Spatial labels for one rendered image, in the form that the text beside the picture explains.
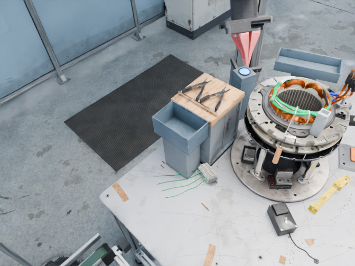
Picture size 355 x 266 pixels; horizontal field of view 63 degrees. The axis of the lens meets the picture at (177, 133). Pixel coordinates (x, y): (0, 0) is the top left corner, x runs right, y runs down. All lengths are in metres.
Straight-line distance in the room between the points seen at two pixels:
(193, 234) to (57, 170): 1.50
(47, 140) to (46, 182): 0.41
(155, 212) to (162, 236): 0.09
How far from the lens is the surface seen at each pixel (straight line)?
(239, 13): 0.67
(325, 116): 0.92
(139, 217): 1.13
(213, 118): 1.00
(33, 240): 2.16
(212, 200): 1.14
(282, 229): 1.08
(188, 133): 1.06
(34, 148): 2.60
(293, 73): 1.30
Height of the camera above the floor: 1.79
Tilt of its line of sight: 49 degrees down
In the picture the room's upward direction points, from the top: 4 degrees counter-clockwise
